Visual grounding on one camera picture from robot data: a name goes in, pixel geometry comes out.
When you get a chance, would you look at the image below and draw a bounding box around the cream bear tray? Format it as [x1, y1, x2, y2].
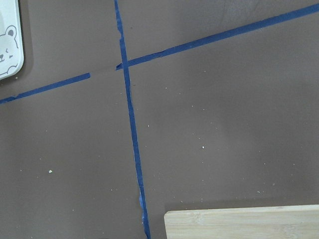
[0, 0, 24, 80]

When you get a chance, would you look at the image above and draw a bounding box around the wooden cutting board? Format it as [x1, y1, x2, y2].
[164, 205, 319, 239]

